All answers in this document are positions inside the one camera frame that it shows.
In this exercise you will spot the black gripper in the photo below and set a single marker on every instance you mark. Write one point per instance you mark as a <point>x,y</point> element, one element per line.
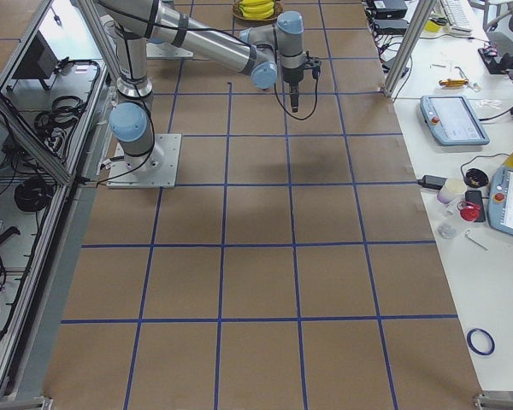
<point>291,77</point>

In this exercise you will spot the wicker basket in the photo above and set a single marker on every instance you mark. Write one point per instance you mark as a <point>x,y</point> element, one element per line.
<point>256,15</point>

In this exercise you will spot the yellow banana bunch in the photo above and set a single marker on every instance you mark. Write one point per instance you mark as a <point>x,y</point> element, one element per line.
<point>258,7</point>

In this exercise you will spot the teach pendant far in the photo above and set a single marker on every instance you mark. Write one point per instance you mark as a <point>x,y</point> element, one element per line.
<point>452,121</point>

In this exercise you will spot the teach pendant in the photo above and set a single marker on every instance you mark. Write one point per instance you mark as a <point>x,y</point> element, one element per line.
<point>452,121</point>
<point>500,204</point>

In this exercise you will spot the black power adapter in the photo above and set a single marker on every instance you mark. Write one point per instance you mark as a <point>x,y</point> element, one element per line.
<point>431,182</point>

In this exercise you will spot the white lilac cup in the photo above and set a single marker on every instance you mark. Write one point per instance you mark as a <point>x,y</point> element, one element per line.
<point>452,189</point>

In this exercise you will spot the black smartphone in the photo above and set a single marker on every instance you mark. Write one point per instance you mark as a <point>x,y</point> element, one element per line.
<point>475,198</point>

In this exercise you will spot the red round lid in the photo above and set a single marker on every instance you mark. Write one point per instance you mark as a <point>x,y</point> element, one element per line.
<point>469,211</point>

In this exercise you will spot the allen key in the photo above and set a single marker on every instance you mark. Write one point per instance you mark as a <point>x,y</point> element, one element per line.
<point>473,240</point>

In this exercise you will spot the teach pendant near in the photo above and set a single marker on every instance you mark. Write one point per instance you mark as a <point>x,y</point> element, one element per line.
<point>500,204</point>

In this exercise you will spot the black monitor on shelf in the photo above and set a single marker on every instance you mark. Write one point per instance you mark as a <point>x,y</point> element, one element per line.
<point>38,63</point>

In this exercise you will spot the blue tape roll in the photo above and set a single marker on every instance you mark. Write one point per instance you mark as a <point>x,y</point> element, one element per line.
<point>480,342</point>

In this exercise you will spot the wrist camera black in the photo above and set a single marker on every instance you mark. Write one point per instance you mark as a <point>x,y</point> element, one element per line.
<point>312,64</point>

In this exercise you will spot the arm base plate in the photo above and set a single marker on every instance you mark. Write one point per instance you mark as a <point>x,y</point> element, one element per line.
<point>166,51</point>
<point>160,170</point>

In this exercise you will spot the aluminium frame post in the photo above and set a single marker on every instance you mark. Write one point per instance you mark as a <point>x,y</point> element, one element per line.
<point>417,22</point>

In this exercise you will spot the yellow handled tool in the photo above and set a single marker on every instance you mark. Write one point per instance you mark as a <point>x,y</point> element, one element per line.
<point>453,83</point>

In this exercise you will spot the aluminium side rack frame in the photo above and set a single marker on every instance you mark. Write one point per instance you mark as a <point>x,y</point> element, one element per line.
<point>50,143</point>

